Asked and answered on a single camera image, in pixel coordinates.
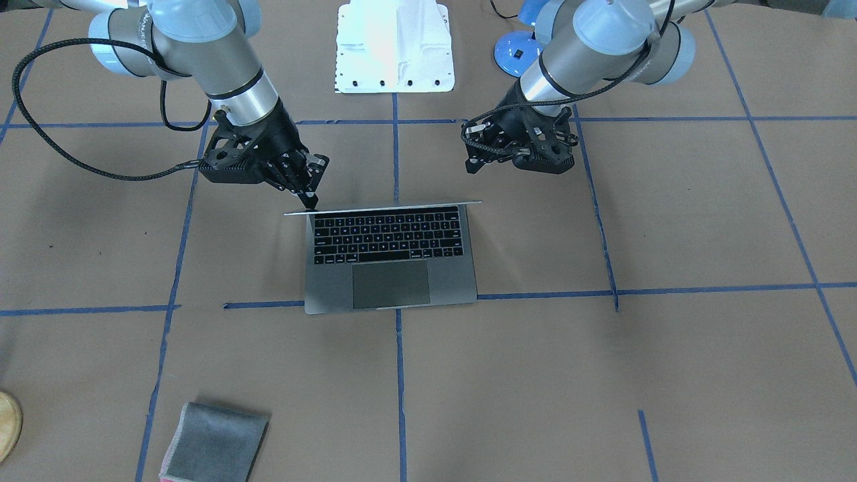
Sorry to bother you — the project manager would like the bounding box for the wooden mug tree stand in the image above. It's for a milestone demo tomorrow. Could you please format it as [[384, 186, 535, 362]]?
[[1, 390, 23, 463]]

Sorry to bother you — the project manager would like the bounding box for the grey laptop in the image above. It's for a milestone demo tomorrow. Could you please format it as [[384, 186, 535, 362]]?
[[300, 200, 477, 315]]

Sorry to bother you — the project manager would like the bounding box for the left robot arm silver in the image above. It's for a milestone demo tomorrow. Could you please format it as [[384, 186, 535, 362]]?
[[462, 1, 722, 173]]

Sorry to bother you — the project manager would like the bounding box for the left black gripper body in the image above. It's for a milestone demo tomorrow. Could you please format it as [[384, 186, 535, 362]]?
[[492, 106, 576, 165]]

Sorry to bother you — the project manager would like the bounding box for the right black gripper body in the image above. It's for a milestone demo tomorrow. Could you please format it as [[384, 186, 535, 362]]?
[[224, 100, 329, 195]]

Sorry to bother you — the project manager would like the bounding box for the folded grey cloth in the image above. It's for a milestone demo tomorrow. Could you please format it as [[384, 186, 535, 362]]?
[[159, 402, 269, 481]]

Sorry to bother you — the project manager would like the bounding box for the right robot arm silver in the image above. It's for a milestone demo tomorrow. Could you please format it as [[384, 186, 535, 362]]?
[[2, 1, 329, 210]]

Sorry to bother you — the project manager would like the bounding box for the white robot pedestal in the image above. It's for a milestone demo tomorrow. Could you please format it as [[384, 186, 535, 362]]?
[[334, 1, 455, 94]]

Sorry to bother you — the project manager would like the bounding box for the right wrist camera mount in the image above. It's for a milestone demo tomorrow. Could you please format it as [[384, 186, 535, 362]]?
[[197, 126, 275, 184]]

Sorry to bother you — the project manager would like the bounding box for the blue desk lamp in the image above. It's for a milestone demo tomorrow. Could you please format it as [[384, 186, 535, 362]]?
[[489, 1, 548, 78]]

